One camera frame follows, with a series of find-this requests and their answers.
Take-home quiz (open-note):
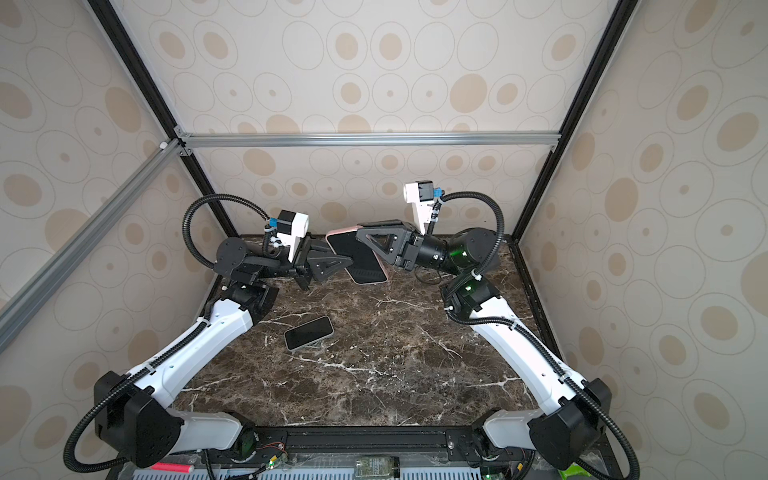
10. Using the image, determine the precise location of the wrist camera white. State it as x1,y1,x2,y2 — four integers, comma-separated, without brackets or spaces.
403,180,444,235
265,210,309,262

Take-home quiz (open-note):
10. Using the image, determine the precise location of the horizontal aluminium rail back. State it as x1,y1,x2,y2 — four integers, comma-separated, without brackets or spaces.
180,131,561,148

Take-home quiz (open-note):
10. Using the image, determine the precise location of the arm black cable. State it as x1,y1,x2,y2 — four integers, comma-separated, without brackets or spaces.
62,193,274,474
440,190,640,480

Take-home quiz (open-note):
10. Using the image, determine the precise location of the small circuit board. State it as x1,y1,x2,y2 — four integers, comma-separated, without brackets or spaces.
353,456,400,480

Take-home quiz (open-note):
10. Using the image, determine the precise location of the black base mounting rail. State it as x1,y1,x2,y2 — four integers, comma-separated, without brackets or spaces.
107,423,625,480

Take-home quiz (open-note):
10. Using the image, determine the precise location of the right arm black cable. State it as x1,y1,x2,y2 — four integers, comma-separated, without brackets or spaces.
440,190,640,480

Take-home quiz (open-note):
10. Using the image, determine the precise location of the phone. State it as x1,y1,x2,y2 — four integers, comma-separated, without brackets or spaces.
325,225,388,285
284,316,334,351

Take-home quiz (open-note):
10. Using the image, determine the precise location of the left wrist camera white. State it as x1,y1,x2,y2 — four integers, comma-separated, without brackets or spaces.
265,210,309,262

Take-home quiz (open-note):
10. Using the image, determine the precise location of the pink marker pen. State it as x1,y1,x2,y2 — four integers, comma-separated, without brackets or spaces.
150,462,195,474

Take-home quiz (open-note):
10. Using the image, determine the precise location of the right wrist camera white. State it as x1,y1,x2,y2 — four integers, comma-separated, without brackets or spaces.
403,180,444,235

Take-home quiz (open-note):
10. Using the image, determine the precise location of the phone in clear case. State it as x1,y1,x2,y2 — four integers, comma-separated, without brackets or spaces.
284,316,334,351

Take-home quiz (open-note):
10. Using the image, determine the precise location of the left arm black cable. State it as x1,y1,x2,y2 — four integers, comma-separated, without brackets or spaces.
62,193,274,474

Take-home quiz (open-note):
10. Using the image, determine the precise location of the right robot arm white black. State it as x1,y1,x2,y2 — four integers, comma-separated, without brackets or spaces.
356,221,611,470

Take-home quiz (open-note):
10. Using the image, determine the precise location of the diagonal aluminium rail left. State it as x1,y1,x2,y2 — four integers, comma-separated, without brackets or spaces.
1,139,182,350

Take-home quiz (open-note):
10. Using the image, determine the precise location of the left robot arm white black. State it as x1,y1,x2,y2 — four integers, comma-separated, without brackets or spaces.
93,237,356,468

